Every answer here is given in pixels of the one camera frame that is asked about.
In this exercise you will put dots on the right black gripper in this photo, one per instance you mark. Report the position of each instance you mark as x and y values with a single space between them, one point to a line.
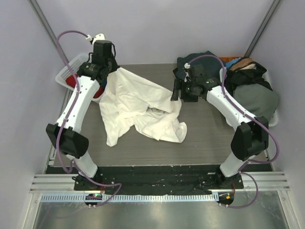
176 89

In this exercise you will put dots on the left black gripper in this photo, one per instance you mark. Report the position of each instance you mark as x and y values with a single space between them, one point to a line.
114 64

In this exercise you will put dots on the white floral print t-shirt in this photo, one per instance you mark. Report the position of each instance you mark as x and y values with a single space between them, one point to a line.
130 100

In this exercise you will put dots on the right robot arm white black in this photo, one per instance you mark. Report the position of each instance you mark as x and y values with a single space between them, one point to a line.
250 132

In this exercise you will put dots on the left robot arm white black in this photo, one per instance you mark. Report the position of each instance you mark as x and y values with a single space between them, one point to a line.
65 134

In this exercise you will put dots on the rolled navy blue t-shirt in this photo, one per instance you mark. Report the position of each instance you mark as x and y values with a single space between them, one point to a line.
104 83

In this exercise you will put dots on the dark teal folded t-shirt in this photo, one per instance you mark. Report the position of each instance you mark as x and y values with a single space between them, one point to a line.
210 65

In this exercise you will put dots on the rolled red t-shirt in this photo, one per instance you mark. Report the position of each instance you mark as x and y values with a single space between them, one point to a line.
71 82

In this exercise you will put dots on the white plastic lattice basket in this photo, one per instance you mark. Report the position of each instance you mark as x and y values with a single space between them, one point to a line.
75 63

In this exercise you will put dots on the orange plastic tray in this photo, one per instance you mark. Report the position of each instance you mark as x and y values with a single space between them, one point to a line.
229 58

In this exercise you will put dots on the blue cloth in bin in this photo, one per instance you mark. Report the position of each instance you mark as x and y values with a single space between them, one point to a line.
232 62

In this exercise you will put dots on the black crumpled garment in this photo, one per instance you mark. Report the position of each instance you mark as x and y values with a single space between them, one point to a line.
246 77

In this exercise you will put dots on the tan beige garment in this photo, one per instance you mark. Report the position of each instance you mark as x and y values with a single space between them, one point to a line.
241 63

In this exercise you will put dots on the grey green t-shirt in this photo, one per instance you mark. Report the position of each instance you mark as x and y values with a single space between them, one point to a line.
257 99

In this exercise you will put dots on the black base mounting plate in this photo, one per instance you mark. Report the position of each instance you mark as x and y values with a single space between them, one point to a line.
160 180

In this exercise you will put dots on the white plastic laundry bin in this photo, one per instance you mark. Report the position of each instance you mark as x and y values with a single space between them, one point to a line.
274 120

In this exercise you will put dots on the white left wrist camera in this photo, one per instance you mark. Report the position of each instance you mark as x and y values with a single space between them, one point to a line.
98 37

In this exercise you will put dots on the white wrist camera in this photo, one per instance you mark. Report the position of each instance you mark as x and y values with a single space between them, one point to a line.
98 37
187 68

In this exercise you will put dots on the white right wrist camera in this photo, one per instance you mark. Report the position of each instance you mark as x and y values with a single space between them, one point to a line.
187 68

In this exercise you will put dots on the slotted white cable duct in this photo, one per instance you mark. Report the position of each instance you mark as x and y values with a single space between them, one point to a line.
92 198

